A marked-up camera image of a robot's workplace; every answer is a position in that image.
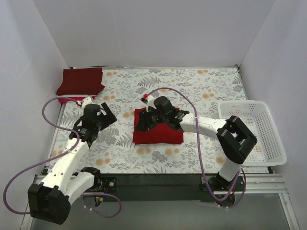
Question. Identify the folded pink t-shirt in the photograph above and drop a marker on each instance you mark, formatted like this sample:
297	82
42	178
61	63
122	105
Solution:
67	98

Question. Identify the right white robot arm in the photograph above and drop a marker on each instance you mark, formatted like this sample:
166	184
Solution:
235	138

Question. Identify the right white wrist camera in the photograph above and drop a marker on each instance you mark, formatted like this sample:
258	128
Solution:
148	100

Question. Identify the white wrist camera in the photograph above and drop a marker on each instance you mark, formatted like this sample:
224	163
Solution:
148	100
86	101

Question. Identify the white plastic basket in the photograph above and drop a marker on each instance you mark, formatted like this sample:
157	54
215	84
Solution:
269	150

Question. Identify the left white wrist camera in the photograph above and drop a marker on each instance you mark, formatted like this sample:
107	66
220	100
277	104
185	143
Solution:
86	101

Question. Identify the aluminium frame rail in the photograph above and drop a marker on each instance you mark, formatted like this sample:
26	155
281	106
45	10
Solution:
253	183

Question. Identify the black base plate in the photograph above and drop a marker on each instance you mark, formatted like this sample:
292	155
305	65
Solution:
155	195

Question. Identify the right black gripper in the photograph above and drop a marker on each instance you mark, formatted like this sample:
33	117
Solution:
147	119

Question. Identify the floral table mat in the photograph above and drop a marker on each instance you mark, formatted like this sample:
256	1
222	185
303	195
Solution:
194	90

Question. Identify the folded dark red t-shirt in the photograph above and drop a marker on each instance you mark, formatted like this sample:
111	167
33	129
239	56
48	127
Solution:
86	81

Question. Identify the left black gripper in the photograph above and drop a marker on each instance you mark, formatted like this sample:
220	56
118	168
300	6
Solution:
107	114

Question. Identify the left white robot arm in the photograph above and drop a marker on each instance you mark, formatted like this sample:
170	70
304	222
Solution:
51	199

